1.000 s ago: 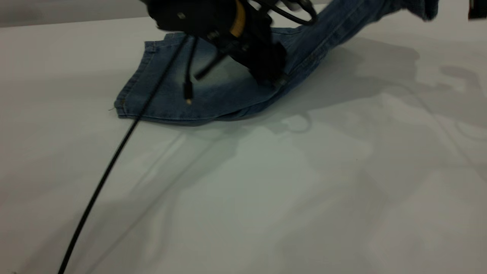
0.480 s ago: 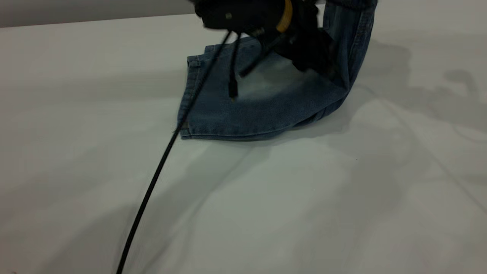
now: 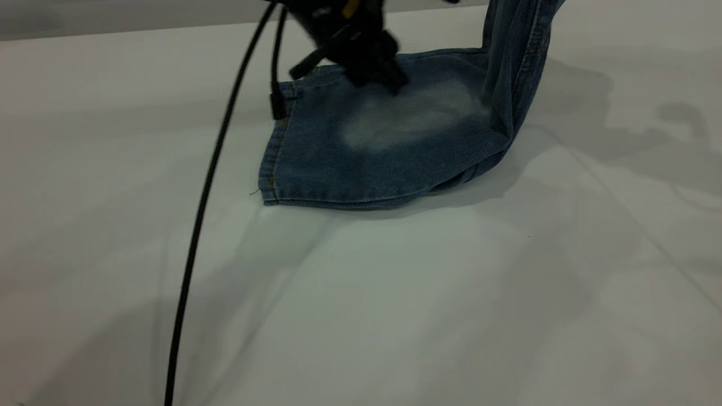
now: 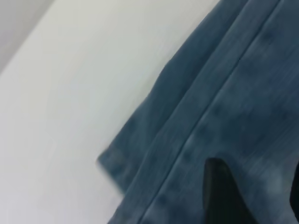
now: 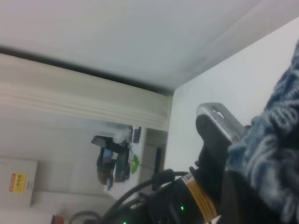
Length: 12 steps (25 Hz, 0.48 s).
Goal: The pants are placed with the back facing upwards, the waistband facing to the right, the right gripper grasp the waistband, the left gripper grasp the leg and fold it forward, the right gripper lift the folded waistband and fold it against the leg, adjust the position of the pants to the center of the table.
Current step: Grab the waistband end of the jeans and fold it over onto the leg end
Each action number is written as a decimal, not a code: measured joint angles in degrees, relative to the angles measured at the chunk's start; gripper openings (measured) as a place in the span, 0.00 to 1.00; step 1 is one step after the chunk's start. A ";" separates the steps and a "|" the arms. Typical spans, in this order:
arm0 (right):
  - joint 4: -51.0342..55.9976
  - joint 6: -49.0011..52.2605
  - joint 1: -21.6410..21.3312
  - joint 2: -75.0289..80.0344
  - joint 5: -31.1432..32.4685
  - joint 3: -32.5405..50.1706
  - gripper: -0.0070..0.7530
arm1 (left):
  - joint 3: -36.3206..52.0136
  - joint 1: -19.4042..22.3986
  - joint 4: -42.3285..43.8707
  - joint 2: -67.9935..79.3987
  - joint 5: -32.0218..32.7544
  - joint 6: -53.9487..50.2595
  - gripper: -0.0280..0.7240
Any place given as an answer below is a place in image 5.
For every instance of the silver metal camera bracket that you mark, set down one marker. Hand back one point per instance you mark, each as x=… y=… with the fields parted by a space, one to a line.
x=222 y=119

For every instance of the white box with yellow label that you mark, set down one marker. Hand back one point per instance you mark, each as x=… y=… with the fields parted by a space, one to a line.
x=23 y=168

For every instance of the green object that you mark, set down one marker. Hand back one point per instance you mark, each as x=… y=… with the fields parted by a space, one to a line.
x=135 y=163

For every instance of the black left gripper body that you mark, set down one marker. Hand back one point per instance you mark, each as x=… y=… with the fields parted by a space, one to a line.
x=212 y=158

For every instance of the dark monitor and desk equipment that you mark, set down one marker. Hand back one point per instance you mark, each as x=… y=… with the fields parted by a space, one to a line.
x=105 y=158

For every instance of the blue denim shorts basketball print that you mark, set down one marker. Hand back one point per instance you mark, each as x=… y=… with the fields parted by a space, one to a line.
x=268 y=151

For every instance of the dark vertical post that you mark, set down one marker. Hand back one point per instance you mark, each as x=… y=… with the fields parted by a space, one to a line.
x=157 y=163

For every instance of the scuffed right gripper finger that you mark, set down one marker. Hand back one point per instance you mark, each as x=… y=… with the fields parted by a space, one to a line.
x=240 y=205

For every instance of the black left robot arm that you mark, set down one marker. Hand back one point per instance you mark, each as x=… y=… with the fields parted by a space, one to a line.
x=168 y=207

